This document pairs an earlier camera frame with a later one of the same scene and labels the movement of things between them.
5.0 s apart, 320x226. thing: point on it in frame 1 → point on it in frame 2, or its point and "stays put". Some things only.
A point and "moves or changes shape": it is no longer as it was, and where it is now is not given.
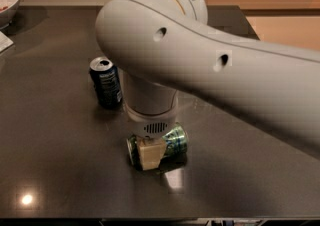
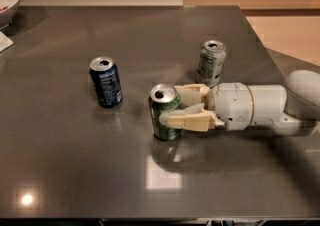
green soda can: (174, 154) moves or changes shape
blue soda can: (107, 82) stays put
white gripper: (152, 124) → (231, 105)
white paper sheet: (5, 42) stays put
